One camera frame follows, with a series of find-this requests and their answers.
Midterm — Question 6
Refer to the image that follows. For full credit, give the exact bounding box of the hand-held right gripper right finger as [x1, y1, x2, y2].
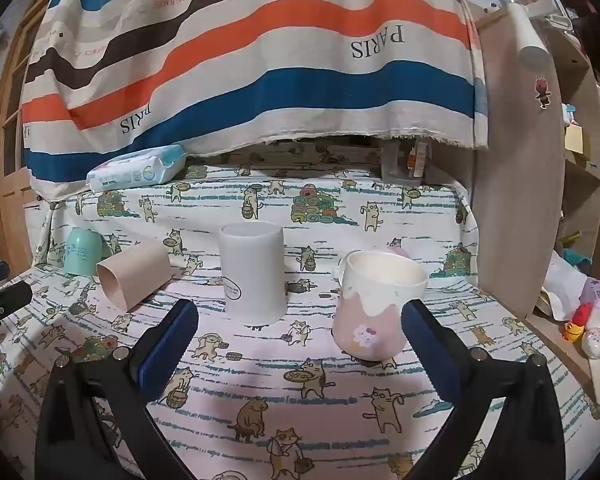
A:
[401, 299, 567, 480]

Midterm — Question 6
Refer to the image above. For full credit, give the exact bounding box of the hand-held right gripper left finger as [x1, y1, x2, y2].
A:
[35, 298, 201, 480]

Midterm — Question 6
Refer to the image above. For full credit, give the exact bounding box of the beige plastic cup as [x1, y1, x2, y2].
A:
[95, 239, 174, 312]

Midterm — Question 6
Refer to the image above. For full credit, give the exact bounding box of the mint green cup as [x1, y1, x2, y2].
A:
[62, 227, 104, 276]

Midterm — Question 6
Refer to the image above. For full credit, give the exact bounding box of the tall white cup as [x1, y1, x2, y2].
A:
[218, 221, 285, 325]

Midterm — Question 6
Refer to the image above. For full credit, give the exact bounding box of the pink and cream mug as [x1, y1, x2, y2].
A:
[331, 249, 430, 361]

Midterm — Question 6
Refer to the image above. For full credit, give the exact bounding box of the cat print tablecloth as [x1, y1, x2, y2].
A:
[0, 142, 600, 480]

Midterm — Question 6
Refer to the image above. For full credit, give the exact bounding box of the white crumpled bag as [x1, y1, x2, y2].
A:
[539, 249, 590, 322]

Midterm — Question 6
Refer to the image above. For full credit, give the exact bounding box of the red yellow chicken toy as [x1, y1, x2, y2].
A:
[562, 302, 594, 344]

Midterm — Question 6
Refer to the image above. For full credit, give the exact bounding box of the white spotted toy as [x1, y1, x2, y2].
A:
[582, 327, 600, 359]

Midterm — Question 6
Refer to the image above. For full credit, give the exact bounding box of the wet wipes pack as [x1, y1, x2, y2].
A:
[85, 143, 187, 194]

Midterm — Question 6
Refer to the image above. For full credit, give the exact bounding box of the wooden shelf unit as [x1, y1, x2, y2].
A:
[461, 0, 600, 413]

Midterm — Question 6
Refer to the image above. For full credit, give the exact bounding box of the clear plastic box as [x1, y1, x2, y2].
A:
[379, 138, 432, 187]

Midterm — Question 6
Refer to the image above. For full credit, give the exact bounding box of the yellow paper note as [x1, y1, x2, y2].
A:
[563, 122, 586, 157]

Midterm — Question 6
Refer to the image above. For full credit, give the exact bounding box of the cartoon sticker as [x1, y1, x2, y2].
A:
[534, 75, 552, 110]

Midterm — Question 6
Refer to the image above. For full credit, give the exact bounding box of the striped hanging cloth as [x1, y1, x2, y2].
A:
[20, 0, 490, 202]

